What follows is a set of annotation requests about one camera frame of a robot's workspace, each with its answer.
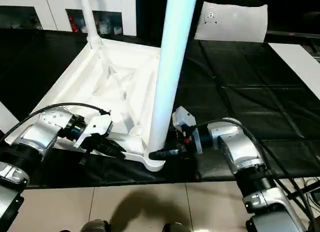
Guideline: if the white cabinet with glass doors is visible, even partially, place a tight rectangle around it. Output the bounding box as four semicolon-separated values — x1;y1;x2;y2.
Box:
0;0;138;37

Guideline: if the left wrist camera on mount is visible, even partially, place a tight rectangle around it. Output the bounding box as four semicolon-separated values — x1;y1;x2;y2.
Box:
74;114;115;149

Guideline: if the white flat board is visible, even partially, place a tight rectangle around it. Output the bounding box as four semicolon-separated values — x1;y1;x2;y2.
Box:
267;42;320;100

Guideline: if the black cabinet with gold label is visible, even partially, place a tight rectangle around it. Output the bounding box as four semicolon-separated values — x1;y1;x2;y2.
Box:
136;0;206;43

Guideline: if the dark brown rounded object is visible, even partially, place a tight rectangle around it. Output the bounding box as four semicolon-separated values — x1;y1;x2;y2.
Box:
162;222;186;232
81;219;112;232

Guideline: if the black metal rod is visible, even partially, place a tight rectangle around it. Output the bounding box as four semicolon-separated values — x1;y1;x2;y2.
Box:
282;181;320;200

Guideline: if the black work mat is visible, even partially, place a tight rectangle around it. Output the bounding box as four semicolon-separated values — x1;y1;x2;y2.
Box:
0;27;320;188

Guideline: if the black horizontal bar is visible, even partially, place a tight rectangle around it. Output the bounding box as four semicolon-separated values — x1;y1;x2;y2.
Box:
264;31;320;39

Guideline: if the white plastic table top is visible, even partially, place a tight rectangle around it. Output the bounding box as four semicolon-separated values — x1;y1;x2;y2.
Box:
3;37;167;173

